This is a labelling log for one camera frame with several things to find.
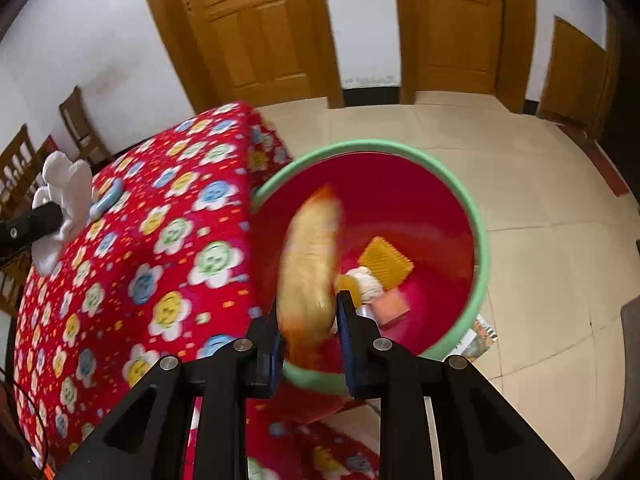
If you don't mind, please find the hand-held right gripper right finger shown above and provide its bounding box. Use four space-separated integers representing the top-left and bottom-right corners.
335 290 573 480

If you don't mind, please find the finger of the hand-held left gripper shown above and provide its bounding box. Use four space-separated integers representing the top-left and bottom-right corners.
0 203 65 257

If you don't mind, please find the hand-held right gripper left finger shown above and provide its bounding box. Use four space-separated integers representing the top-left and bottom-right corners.
52 302 287 480

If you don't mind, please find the white cloth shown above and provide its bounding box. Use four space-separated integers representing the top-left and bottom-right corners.
31 151 94 276

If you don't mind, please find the small yellow foam net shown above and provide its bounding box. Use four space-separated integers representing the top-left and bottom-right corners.
357 236 415 291

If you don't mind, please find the yellow orange snack packet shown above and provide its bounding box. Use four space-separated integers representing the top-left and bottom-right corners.
277 183 346 367

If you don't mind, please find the red basin with green rim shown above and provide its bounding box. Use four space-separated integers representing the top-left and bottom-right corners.
251 138 491 395

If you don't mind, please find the wooden slat back chair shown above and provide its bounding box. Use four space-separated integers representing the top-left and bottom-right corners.
0 122 47 212
58 85 114 169

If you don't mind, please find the light blue plastic toy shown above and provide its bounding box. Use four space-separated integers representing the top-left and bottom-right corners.
88 178 125 219

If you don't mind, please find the red flower print tablecloth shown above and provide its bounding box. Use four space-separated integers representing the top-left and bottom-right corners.
12 101 382 480

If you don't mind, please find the printed magazine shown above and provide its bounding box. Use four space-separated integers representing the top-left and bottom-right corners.
452 312 499 361

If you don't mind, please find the grey furniture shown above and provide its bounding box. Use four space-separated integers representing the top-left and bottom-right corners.
596 295 640 480

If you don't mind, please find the wooden panel door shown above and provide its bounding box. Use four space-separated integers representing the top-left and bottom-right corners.
132 0 346 117
391 0 537 113

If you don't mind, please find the wooden cabinet panel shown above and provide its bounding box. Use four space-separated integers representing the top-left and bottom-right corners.
537 15 622 142

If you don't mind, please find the black cable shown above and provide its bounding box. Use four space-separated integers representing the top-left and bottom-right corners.
0 369 51 472

